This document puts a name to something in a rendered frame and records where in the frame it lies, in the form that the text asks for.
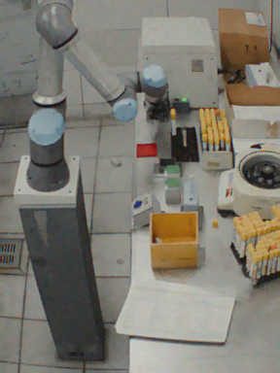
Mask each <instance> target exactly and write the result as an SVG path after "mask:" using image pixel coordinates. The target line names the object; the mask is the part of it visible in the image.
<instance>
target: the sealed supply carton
mask: <svg viewBox="0 0 280 373"><path fill-rule="evenodd" d="M218 10H219V15H218V18H219V36H220V41H219V45H220V56H221V64H228V65H240V66H242V67H246V66H245V64H246V65H253V64H254V65H261V63H266V62H268V63H269V60H270V58H269V43H268V32H267V29H266V25H265V20H264V16H263V13H261V12H253V11H244V10H241V9H236V10H235V9H226V8H218Z"/></svg>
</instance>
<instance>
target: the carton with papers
mask: <svg viewBox="0 0 280 373"><path fill-rule="evenodd" d="M225 88H226V97H225V100H226V119H227V124H228V128H229V137H230V141H231V148H232V149H233V142H232V138H233V139H253V138H254V139H273V140H275V139H280V86H277V87H273V86H270V85H253V87H252V88H249V87H248V86H246V85H242V84H237V85H231V84H227V85H225Z"/></svg>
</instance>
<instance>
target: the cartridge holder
mask: <svg viewBox="0 0 280 373"><path fill-rule="evenodd" d="M167 165H179V167H180V176H182V163H176V157H171V158H160V159H159V162H158V163H154V173H153V175H154V176H164V168H167Z"/></svg>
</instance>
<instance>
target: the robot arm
mask: <svg viewBox="0 0 280 373"><path fill-rule="evenodd" d="M73 8H74V3H73V0H42V2H40V4H39V11H38V14H37V16H36V19H35V20H36V23H35V25H36V28H37V32H38V33H40V35H41V39H40V45H41V47H40V55H39V75H38V90H36V91H35V93H34V95H33V110H32V117H31V119H30V121H29V124H28V132H29V148H30V156H29V159H30V160H29V162H28V168H27V171H26V181H27V184H28V185H29V186H30V187H31V188H32V189H33V190H36V191H38V192H56V191H59V190H61V189H62V188H64V187H66V186H67V185H68V183H69V181H70V168H69V166H68V164H67V162H66V160H65V158H64V153H65V150H64V124H65V121H66V110H67V104H66V101H67V93H66V91H65V89H64V88H62V82H63V68H64V57H66V58H67V59H68V60H69V61H70V62H71V64H72V65H74V66H75V68H76V69H77V70H78V71H79V72H80V74H82V75H83V76H84V77H85V79H86V80H87V81H88V82H89V83H90V84H91V85H92V86H93V87H94V88H95V90H96V91H97V92H98V93H100V95H101V97H102V98H104V99H105V100H106V101H107V103H108V104H109V105H110V106H111V107H112V111H113V113H114V116H115V118H117V119H118V120H120V121H130V120H132V119H133V118H135V116H137V113H138V103H137V97H136V94H137V93H145V97H146V98H145V101H144V109H146V110H147V123H149V122H148V117H149V119H150V120H151V123H152V125H153V120H154V119H155V120H159V121H160V122H162V123H163V124H164V119H166V120H167V110H168V109H170V100H168V97H167V91H168V88H167V85H166V76H165V71H164V70H163V69H162V67H160V66H158V65H150V66H146V67H145V69H144V70H143V71H138V72H130V73H121V74H119V73H117V74H115V73H114V72H112V70H111V69H110V68H109V67H108V65H107V64H105V63H104V62H103V60H102V59H101V58H99V56H98V55H97V54H96V53H95V52H94V50H92V49H91V48H90V47H89V45H88V44H87V43H86V42H85V41H84V40H83V38H81V37H80V36H79V30H78V29H77V27H75V25H74V23H73V22H72V11H73ZM167 122H168V120H167Z"/></svg>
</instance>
